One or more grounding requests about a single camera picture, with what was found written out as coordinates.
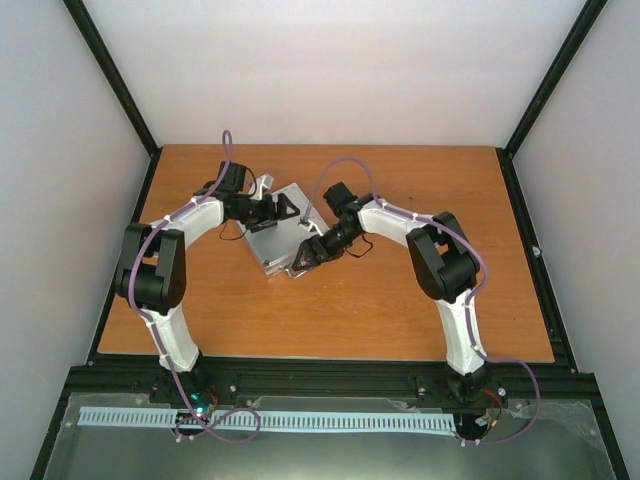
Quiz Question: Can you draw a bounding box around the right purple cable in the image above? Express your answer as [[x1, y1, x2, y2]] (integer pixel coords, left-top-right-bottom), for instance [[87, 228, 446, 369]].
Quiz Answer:
[[302, 156, 542, 447]]

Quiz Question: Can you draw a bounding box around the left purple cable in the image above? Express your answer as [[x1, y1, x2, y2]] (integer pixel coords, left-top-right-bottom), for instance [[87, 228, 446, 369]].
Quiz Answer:
[[123, 129, 262, 445]]

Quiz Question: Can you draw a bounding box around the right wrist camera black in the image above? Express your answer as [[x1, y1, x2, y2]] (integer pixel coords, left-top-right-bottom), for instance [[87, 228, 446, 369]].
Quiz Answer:
[[298, 215, 329, 236]]

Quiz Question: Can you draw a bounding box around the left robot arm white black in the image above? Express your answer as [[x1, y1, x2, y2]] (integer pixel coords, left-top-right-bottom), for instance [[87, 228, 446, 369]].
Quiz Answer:
[[115, 181, 300, 403]]

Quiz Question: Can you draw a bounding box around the light blue cable duct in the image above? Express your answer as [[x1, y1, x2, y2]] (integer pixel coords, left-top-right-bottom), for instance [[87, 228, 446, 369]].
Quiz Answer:
[[77, 407, 456, 436]]

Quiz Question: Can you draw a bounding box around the purple cable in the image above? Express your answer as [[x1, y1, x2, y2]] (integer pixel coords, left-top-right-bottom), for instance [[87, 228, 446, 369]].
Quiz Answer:
[[123, 129, 262, 445], [302, 156, 542, 447]]

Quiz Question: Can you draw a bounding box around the black aluminium frame rail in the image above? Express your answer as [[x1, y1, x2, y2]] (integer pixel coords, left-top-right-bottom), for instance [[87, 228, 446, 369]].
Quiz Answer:
[[63, 354, 603, 411]]

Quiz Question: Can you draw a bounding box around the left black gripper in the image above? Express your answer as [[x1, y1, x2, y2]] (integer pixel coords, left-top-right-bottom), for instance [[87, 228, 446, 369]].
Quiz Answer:
[[233, 195, 300, 235]]

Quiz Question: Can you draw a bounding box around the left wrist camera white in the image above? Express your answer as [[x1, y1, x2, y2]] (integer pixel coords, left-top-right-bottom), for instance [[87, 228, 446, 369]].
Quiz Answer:
[[246, 174, 274, 201]]

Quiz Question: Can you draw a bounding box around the aluminium poker case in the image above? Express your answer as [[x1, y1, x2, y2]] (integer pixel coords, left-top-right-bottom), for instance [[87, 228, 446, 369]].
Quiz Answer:
[[238, 183, 322, 277]]

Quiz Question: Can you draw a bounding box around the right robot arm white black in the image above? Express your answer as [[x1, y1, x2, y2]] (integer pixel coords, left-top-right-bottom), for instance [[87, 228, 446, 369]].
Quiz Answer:
[[288, 183, 488, 403]]

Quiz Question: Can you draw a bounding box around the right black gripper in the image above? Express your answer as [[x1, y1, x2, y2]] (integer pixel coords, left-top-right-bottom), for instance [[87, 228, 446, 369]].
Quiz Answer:
[[292, 222, 360, 271]]

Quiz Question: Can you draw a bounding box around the green lit circuit board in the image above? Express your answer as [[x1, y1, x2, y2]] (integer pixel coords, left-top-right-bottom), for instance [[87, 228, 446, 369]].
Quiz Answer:
[[177, 387, 219, 424]]

